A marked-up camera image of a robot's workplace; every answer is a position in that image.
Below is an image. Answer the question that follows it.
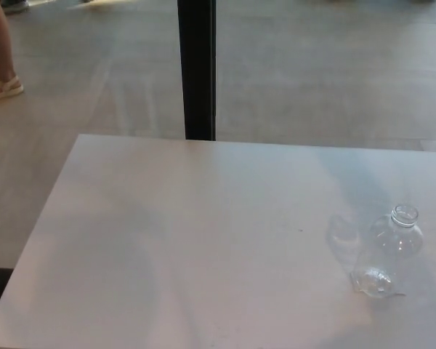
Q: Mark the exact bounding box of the clear plastic spray bottle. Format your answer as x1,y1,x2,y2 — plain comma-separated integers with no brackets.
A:
350,204,425,300

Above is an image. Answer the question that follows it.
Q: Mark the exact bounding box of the bare leg of person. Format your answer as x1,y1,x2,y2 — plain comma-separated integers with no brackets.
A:
0,0,17,84

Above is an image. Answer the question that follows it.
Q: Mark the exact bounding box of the dark grey shoe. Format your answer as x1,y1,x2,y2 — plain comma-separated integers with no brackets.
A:
1,0,31,15

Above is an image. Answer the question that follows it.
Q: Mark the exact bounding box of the black vertical window post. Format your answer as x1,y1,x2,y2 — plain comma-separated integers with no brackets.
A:
177,0,218,142

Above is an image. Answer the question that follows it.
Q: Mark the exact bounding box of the white strap sandal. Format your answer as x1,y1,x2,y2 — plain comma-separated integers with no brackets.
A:
0,67,25,103

